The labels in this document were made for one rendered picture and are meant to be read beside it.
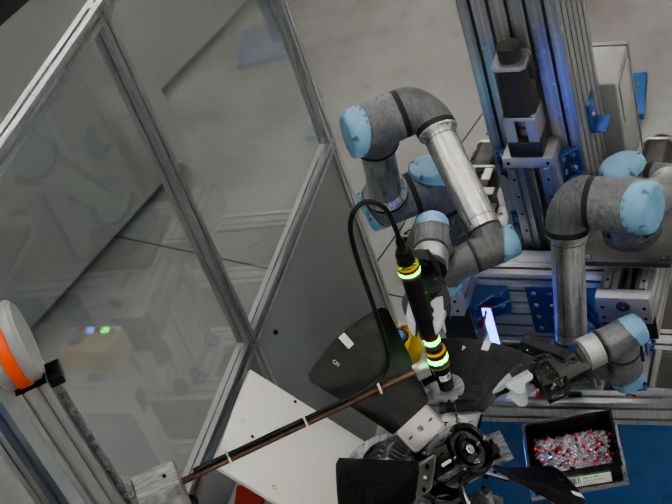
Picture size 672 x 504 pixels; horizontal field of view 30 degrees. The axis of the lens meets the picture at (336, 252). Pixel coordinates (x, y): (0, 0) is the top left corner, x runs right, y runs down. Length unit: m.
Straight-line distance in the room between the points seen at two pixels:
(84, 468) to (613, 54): 1.92
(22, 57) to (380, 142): 2.51
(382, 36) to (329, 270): 2.62
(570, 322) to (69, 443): 1.15
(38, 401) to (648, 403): 1.50
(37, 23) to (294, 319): 2.03
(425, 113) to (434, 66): 3.14
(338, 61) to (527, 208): 3.02
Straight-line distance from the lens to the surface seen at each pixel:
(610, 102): 3.53
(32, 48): 5.19
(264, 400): 2.75
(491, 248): 2.78
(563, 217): 2.75
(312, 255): 3.80
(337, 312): 3.98
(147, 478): 2.58
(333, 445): 2.80
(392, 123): 2.89
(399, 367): 2.65
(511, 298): 3.46
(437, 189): 3.27
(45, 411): 2.33
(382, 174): 3.07
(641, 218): 2.69
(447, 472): 2.63
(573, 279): 2.83
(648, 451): 3.30
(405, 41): 6.28
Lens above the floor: 3.23
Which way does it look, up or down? 39 degrees down
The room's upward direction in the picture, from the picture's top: 20 degrees counter-clockwise
